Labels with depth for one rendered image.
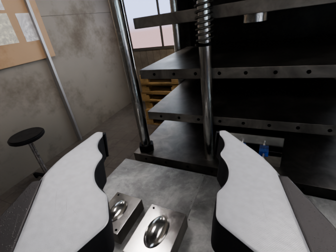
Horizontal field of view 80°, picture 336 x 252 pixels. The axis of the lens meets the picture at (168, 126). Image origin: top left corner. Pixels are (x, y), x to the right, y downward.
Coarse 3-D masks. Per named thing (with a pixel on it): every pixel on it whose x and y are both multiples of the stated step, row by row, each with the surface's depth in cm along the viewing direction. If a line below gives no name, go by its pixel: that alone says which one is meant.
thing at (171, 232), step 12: (144, 216) 77; (156, 216) 76; (168, 216) 75; (180, 216) 75; (144, 228) 72; (156, 228) 74; (168, 228) 72; (180, 228) 71; (132, 240) 69; (144, 240) 69; (156, 240) 70; (168, 240) 67; (180, 240) 72
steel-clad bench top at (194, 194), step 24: (120, 168) 116; (144, 168) 113; (168, 168) 110; (120, 192) 99; (144, 192) 97; (168, 192) 95; (192, 192) 93; (216, 192) 91; (192, 216) 82; (192, 240) 73
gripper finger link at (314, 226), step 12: (288, 180) 8; (288, 192) 8; (300, 192) 8; (300, 204) 7; (312, 204) 7; (300, 216) 7; (312, 216) 7; (324, 216) 7; (300, 228) 6; (312, 228) 6; (324, 228) 6; (312, 240) 6; (324, 240) 6
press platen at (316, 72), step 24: (192, 48) 153; (216, 48) 139; (240, 48) 127; (264, 48) 117; (288, 48) 108; (312, 48) 101; (144, 72) 110; (168, 72) 104; (192, 72) 98; (216, 72) 94; (240, 72) 89; (264, 72) 85; (288, 72) 81; (312, 72) 78
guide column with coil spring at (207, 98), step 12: (204, 0) 78; (204, 12) 80; (204, 24) 82; (204, 36) 84; (204, 48) 86; (204, 60) 88; (204, 72) 91; (204, 84) 94; (204, 96) 97; (204, 108) 100; (204, 120) 103; (204, 132) 107; (204, 144) 111
